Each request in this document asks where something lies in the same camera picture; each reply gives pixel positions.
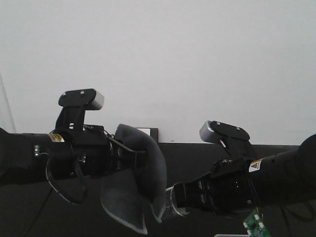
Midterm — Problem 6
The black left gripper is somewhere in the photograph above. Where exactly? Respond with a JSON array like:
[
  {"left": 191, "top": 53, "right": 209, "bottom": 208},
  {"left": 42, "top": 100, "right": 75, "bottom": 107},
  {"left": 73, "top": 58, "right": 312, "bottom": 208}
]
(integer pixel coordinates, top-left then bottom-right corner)
[{"left": 71, "top": 124, "right": 146, "bottom": 178}]

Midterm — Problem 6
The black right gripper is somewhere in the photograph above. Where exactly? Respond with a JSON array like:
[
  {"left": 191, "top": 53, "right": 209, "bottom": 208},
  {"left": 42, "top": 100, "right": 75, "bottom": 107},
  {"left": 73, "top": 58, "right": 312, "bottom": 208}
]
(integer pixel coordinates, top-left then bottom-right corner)
[{"left": 174, "top": 159, "right": 254, "bottom": 214}]

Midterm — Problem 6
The gray cloth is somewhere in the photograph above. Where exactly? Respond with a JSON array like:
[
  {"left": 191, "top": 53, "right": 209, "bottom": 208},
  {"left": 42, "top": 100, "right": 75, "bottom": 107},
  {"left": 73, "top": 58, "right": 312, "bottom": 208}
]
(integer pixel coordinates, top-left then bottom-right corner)
[{"left": 100, "top": 124, "right": 167, "bottom": 235}]

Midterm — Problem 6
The clear glass beaker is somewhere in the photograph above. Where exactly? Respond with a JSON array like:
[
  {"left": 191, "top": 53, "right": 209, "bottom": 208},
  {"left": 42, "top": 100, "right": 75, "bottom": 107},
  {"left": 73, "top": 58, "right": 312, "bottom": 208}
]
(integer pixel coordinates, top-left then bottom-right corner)
[{"left": 163, "top": 186, "right": 190, "bottom": 219}]

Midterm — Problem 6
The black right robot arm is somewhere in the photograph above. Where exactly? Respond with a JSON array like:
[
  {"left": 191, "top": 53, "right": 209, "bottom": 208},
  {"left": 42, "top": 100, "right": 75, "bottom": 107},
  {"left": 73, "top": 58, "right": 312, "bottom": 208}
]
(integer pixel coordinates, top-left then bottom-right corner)
[{"left": 173, "top": 135, "right": 316, "bottom": 216}]

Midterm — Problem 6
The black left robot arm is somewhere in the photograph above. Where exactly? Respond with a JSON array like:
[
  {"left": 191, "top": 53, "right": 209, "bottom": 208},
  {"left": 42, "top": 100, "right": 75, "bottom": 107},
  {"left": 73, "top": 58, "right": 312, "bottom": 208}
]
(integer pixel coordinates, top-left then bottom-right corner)
[{"left": 0, "top": 125, "right": 147, "bottom": 186}]

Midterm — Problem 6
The metal tray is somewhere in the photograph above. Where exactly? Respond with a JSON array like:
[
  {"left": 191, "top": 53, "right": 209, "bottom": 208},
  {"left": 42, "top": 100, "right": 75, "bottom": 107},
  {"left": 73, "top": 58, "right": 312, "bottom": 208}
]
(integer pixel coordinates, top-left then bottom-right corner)
[{"left": 213, "top": 234, "right": 250, "bottom": 237}]

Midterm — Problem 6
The black white power socket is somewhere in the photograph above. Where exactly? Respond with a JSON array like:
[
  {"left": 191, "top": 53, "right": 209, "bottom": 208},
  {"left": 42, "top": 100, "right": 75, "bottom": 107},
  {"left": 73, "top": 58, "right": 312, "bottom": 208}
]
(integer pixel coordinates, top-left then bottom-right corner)
[{"left": 138, "top": 128, "right": 158, "bottom": 143}]

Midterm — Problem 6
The green circuit board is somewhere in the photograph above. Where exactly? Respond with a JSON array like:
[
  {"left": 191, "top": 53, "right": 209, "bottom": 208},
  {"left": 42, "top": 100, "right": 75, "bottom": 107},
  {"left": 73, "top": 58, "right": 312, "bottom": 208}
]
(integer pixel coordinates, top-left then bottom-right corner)
[{"left": 243, "top": 208, "right": 271, "bottom": 237}]

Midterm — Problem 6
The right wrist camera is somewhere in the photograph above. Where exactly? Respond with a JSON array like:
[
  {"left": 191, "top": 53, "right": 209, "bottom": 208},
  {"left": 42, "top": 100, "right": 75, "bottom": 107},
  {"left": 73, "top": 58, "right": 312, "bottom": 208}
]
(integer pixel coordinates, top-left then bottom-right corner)
[{"left": 199, "top": 120, "right": 258, "bottom": 160}]

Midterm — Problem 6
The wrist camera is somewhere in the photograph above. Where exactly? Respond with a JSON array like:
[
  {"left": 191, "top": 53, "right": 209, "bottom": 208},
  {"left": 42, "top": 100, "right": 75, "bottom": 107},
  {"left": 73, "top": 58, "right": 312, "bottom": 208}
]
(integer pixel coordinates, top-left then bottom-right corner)
[
  {"left": 55, "top": 88, "right": 105, "bottom": 131},
  {"left": 199, "top": 120, "right": 258, "bottom": 160}
]

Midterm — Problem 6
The black cable right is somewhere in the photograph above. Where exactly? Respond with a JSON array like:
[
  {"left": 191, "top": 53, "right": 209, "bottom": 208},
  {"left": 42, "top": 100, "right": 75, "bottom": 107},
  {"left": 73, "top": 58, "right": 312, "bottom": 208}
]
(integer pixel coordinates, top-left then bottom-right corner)
[{"left": 278, "top": 201, "right": 316, "bottom": 237}]

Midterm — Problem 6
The black cable loop left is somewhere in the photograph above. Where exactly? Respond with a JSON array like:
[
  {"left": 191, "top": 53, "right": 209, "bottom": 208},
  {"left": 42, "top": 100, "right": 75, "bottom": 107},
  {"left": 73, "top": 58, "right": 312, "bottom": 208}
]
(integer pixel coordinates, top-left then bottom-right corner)
[{"left": 45, "top": 127, "right": 88, "bottom": 205}]

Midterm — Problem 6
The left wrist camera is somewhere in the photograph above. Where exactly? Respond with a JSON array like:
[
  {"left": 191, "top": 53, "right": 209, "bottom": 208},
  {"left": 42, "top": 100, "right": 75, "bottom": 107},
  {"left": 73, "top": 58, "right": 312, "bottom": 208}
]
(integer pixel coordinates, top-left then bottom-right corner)
[{"left": 55, "top": 88, "right": 105, "bottom": 131}]

